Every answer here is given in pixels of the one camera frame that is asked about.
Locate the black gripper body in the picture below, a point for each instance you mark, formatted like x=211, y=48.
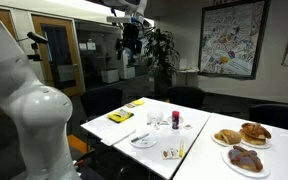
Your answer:
x=130, y=40

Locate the dark sachet stick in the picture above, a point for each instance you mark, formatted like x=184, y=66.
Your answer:
x=139, y=137

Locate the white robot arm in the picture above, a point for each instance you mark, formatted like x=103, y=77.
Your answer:
x=40, y=114

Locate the clear glass bowl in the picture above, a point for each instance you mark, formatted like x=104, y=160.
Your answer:
x=154, y=117

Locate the white round plate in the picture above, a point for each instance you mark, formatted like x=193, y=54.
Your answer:
x=146, y=142

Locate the small sachet packets card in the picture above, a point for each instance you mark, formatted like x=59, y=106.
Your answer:
x=170, y=154

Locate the white plate under roll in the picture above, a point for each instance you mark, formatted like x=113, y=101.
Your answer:
x=221, y=142

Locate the white plate under bun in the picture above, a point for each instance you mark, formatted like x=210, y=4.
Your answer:
x=257, y=144

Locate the potted green plant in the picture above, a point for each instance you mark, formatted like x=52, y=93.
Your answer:
x=162, y=55

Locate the yellow sticky note pad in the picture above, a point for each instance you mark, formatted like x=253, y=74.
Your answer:
x=137, y=102

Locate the small round side table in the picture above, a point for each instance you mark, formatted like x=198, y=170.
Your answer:
x=187, y=72

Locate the black chair near left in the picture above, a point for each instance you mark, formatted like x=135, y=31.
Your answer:
x=100, y=101

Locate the black chair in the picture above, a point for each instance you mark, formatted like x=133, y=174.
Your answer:
x=187, y=96
x=100, y=101
x=270, y=114

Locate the wooden door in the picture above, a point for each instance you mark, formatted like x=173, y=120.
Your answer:
x=59, y=57

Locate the yellow green crayon box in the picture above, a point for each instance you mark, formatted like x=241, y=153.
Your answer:
x=120, y=116

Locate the black chair far middle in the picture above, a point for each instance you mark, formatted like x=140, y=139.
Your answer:
x=187, y=96

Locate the white paper napkin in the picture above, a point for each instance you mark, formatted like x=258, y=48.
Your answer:
x=113, y=134

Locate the large framed map poster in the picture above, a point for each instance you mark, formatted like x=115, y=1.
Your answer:
x=231, y=37

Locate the yellow marker pen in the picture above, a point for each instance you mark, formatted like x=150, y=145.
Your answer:
x=181, y=149

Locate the light brown bread roll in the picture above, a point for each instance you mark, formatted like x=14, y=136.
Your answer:
x=229, y=136

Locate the brown crossed bun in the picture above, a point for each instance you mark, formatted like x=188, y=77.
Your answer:
x=254, y=131

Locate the black chair far right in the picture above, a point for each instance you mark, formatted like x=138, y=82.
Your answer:
x=270, y=114

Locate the dark chocolate crossed bread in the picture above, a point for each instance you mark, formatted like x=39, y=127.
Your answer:
x=245, y=159

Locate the black camera on stand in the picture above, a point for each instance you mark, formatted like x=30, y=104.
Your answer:
x=37, y=39

